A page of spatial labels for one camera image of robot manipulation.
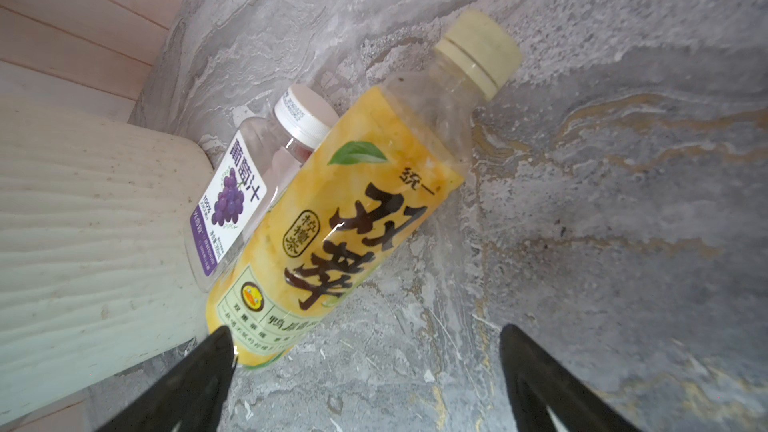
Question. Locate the white bin with yellow bag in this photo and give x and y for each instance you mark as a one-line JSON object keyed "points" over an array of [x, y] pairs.
{"points": [[95, 277]]}

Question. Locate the yellow label tea bottle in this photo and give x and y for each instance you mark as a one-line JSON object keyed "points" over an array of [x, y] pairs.
{"points": [[391, 160]]}

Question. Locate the purple grape juice bottle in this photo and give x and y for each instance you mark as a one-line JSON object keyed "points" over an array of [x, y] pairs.
{"points": [[263, 157]]}

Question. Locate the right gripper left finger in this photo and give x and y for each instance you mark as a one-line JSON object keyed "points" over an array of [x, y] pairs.
{"points": [[188, 398]]}

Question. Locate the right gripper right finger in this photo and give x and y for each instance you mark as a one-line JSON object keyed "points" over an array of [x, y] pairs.
{"points": [[540, 390]]}

